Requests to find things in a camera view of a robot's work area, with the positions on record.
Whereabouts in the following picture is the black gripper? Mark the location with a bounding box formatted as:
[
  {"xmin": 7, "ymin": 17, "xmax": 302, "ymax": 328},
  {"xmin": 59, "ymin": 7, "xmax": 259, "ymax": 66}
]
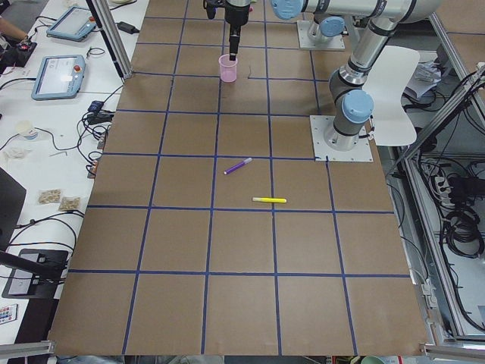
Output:
[{"xmin": 224, "ymin": 0, "xmax": 250, "ymax": 61}]

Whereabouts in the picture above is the purple marker pen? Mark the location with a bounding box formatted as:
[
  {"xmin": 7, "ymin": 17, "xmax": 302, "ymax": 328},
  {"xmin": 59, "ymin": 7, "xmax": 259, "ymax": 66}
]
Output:
[{"xmin": 224, "ymin": 158, "xmax": 252, "ymax": 175}]

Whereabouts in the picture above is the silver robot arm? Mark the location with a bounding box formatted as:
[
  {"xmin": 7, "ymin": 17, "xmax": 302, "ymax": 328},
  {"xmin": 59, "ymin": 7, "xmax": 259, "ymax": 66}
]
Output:
[
  {"xmin": 221, "ymin": 1, "xmax": 345, "ymax": 61},
  {"xmin": 271, "ymin": 0, "xmax": 441, "ymax": 151}
]

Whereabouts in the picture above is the pink plastic cup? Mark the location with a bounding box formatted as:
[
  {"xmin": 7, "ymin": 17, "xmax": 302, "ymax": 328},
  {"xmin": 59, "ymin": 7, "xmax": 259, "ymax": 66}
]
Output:
[{"xmin": 218, "ymin": 54, "xmax": 238, "ymax": 83}]

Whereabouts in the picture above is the white paper cup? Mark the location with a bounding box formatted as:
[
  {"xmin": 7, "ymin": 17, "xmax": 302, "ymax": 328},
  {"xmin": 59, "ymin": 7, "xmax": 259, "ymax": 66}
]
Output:
[{"xmin": 16, "ymin": 120, "xmax": 39, "ymax": 140}]

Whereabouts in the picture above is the black power adapter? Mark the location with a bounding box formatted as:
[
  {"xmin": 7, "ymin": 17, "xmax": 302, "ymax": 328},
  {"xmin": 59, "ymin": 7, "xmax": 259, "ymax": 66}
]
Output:
[{"xmin": 117, "ymin": 21, "xmax": 139, "ymax": 34}]

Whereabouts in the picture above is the far blue teach pendant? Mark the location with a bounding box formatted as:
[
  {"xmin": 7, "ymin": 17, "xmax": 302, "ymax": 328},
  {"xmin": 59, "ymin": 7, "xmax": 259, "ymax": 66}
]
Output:
[{"xmin": 46, "ymin": 6, "xmax": 96, "ymax": 42}]

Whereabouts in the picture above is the blue teach pendant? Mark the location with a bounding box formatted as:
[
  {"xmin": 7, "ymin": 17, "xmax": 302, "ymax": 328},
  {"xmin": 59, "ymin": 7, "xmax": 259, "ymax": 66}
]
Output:
[
  {"xmin": 46, "ymin": 6, "xmax": 96, "ymax": 42},
  {"xmin": 31, "ymin": 55, "xmax": 86, "ymax": 101}
]

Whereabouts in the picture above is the yellow highlighter pen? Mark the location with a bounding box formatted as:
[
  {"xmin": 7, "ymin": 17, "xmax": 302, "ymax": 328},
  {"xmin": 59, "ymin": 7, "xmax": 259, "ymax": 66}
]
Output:
[{"xmin": 252, "ymin": 196, "xmax": 287, "ymax": 203}]

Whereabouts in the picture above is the white plastic chair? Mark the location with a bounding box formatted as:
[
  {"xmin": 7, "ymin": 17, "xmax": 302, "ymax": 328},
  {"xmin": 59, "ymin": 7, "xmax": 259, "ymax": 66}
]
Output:
[{"xmin": 363, "ymin": 45, "xmax": 420, "ymax": 146}]

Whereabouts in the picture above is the near blue teach pendant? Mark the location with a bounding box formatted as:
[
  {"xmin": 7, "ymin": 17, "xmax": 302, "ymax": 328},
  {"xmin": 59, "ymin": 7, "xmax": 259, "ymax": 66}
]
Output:
[{"xmin": 31, "ymin": 55, "xmax": 86, "ymax": 101}]

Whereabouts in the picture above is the black laptop stand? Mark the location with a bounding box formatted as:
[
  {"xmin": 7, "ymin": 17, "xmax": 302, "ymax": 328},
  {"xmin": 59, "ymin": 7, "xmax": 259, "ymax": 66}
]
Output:
[{"xmin": 1, "ymin": 170, "xmax": 68, "ymax": 299}]

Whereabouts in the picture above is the aluminium frame post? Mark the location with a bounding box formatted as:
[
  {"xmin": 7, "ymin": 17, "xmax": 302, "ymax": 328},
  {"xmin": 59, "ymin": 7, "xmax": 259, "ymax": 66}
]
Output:
[{"xmin": 86, "ymin": 0, "xmax": 133, "ymax": 80}]

